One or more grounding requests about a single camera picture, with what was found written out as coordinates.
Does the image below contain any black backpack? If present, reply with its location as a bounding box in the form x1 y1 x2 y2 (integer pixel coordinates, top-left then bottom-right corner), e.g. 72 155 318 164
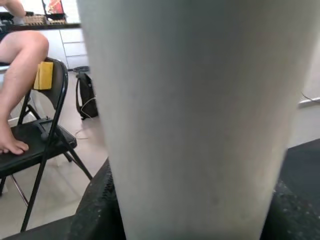
75 72 100 121

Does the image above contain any laptop with red screen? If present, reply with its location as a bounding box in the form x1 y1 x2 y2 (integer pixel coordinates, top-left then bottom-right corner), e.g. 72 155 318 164
42 0 67 22

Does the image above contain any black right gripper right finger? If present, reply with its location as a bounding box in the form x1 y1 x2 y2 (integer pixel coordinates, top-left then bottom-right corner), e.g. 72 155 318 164
259 179 320 240

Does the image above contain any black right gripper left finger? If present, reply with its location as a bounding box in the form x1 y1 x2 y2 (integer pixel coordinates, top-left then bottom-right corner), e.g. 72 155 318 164
71 158 127 240

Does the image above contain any black folding chair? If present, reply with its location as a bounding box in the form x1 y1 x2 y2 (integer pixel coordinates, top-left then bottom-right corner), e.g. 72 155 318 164
0 56 94 233

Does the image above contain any brown egg carton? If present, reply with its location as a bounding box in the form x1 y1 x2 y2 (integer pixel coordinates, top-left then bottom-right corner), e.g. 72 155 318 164
24 14 49 26

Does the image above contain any black tablecloth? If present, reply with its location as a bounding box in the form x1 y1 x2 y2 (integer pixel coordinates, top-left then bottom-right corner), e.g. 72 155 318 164
0 138 320 240

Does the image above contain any white charging cable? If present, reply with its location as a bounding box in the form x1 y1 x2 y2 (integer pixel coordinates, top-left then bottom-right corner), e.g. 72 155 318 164
74 96 97 140

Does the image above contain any person bare leg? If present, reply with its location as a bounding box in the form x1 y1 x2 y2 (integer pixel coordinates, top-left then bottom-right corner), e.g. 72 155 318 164
0 31 50 155

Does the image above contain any white plastic table leg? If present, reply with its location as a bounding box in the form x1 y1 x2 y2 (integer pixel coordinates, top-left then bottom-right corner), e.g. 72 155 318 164
76 0 318 240

